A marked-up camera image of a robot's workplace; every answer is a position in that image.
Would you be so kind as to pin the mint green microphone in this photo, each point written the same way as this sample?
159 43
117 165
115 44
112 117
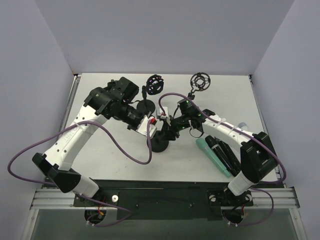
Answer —
203 146

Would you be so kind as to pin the white microphone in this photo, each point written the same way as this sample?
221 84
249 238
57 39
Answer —
243 126

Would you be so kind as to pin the black tripod microphone stand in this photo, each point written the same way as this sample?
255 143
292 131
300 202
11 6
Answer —
199 82

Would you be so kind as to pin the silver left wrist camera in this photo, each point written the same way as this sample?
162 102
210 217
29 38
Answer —
147 126

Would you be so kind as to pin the black shock mount stand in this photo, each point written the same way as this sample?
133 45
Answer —
154 85

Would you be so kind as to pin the aluminium frame rail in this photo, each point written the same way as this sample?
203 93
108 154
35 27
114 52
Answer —
95 210

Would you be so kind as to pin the black handheld microphone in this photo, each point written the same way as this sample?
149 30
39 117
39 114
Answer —
213 144

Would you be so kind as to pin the black round base stand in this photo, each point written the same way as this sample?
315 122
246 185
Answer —
159 146

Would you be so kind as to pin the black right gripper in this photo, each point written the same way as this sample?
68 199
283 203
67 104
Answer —
175 124

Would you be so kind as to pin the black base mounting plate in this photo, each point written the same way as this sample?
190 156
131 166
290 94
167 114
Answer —
170 200

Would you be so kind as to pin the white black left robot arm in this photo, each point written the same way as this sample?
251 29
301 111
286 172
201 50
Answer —
102 103

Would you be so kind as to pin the black clip microphone stand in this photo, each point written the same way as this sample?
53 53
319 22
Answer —
111 84

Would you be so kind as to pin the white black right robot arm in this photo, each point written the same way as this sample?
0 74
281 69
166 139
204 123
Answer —
257 154

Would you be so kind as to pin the grey head black microphone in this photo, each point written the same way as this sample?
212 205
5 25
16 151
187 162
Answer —
235 163

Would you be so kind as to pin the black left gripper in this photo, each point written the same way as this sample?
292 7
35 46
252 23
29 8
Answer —
136 123

